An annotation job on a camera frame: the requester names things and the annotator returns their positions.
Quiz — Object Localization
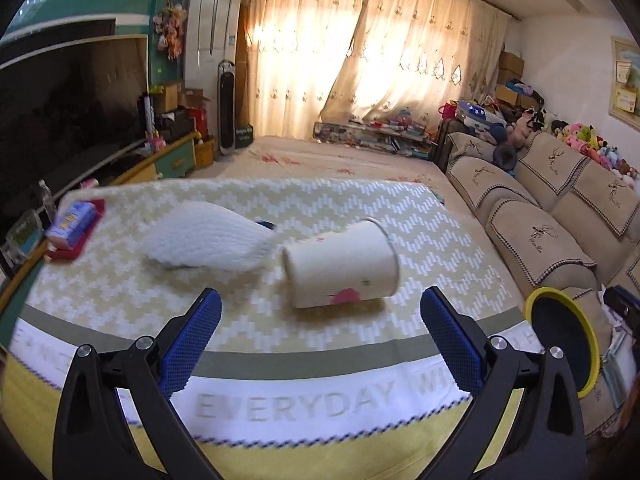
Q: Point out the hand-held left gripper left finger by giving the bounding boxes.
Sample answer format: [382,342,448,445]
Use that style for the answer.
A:
[51,287,223,480]

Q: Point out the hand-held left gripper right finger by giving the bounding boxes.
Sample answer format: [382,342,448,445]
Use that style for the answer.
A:
[420,287,588,480]

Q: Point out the yellow-rimmed trash bin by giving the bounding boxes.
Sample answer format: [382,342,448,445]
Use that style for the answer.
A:
[523,287,600,400]

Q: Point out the white paper cup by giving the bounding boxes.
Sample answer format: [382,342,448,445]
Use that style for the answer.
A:
[281,217,401,309]

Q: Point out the white foam net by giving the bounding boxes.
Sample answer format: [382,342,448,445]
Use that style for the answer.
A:
[137,200,278,273]

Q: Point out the beige sofa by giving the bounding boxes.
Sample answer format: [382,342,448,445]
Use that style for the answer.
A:
[432,130,640,441]

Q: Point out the yellow and white patterned tablecloth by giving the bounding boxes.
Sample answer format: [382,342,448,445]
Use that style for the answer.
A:
[0,176,531,480]

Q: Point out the pile of plush toys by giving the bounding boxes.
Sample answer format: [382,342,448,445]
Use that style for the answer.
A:
[507,110,640,181]

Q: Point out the purple card box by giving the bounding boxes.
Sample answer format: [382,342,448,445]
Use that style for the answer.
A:
[46,201,98,248]

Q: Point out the teal and yellow TV cabinet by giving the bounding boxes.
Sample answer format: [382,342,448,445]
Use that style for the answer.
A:
[0,130,196,321]

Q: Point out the dark grey round cushion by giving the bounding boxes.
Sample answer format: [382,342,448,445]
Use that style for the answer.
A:
[492,144,518,168]

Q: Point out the small yellow bin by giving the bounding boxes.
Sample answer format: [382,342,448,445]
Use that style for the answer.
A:
[194,136,216,168]

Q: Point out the clear water bottle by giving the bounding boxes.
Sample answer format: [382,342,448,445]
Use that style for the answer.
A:
[39,180,57,223]

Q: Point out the cluttered glass coffee table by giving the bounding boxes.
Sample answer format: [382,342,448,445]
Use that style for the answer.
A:
[314,115,436,161]

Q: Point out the beige floor mat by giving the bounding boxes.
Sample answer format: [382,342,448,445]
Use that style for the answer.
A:
[220,135,448,196]

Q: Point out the blue star-print bag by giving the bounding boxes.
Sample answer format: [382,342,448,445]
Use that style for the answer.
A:
[457,100,506,128]

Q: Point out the black and white tower fan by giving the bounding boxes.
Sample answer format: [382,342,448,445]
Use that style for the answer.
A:
[217,60,237,156]

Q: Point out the open cardboard box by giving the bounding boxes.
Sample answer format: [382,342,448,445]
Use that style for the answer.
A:
[162,82,211,111]

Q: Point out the large black television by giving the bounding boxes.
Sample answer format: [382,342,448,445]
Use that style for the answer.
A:
[0,34,149,233]

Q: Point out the stacked cardboard boxes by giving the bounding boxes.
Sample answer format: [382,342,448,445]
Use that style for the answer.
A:
[497,51,525,86]

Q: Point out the beige embroidered curtain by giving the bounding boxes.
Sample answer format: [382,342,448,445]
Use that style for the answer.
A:
[320,0,508,126]
[242,0,376,141]

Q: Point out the white standing air conditioner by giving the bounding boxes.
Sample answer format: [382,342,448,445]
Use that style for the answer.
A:
[184,0,244,153]

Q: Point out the hanging artificial flowers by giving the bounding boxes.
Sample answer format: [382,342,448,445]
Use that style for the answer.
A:
[152,4,187,61]

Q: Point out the framed wall picture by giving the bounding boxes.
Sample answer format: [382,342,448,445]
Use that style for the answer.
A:
[607,35,640,131]

